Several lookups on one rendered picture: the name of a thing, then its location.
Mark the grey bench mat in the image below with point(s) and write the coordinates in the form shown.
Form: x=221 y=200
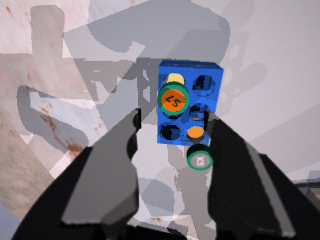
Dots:
x=269 y=93

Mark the blue tube rack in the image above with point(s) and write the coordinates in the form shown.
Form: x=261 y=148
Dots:
x=207 y=76

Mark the beige bucket adapter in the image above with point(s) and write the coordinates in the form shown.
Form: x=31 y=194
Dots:
x=314 y=196

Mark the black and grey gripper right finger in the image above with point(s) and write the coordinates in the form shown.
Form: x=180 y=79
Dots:
x=249 y=194

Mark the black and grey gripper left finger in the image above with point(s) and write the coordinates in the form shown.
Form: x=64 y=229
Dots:
x=94 y=195

